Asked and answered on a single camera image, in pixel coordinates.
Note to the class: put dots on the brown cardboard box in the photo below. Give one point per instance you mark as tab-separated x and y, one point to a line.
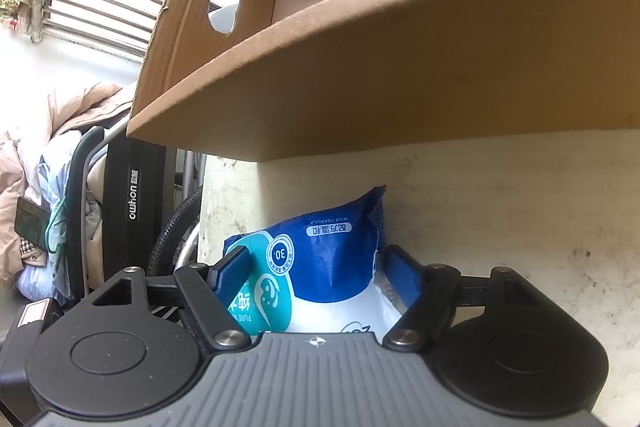
400	57

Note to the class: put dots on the black wheelchair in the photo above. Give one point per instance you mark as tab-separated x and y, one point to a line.
140	187

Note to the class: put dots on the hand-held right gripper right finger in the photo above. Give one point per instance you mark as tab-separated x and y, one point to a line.
402	272

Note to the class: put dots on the blue wet wipes pack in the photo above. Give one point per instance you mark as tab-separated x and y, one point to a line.
320	267

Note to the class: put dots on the beige clothes pile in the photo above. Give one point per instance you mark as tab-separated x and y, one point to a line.
30	157

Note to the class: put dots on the dark checked cloth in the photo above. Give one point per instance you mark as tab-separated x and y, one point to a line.
32	222

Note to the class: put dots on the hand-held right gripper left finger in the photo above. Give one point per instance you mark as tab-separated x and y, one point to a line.
232	269

